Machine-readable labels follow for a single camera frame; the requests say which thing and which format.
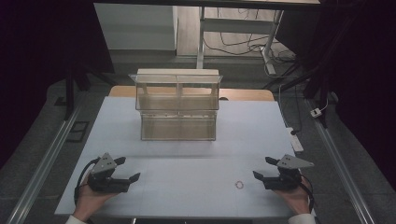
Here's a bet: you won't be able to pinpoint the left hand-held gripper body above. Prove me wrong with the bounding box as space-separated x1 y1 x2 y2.
86 152 132 194

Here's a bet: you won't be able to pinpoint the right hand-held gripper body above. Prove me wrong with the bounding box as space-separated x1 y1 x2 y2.
262 154 315 191

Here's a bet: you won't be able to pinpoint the clear acrylic drawer organizer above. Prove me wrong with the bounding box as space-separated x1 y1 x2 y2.
128 68 224 142

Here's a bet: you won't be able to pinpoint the person's right hand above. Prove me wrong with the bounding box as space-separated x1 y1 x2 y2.
273 179 313 217

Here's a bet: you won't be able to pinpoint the person's left hand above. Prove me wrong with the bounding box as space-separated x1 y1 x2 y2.
72 177 119 223

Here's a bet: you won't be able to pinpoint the white power strip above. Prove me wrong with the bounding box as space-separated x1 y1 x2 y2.
285 126 305 154

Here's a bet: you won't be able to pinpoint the white table mat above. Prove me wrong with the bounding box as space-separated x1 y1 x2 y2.
54 95 295 218

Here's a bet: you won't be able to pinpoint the black floor plate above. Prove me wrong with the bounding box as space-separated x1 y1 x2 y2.
66 120 91 144

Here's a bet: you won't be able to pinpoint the black metal stand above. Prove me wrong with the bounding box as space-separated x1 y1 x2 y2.
63 59 117 121

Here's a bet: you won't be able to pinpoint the white cabinet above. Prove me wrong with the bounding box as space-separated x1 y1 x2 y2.
93 3 178 51

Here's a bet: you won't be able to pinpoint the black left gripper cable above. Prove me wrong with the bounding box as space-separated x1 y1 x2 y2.
73 157 101 205

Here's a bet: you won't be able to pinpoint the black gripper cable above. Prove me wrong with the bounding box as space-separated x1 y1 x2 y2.
73 157 101 205
299 174 316 217

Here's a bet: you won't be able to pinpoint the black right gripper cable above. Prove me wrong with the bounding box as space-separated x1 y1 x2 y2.
299 174 316 217

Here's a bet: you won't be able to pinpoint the aluminium floor rail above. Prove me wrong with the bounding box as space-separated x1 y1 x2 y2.
305 98 376 224
5 92 87 224

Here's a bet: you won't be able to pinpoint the black floor cables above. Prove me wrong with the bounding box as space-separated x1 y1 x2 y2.
204 8 297 64

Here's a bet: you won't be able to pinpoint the white metal desk frame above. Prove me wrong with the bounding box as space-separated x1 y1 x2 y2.
195 7 285 77

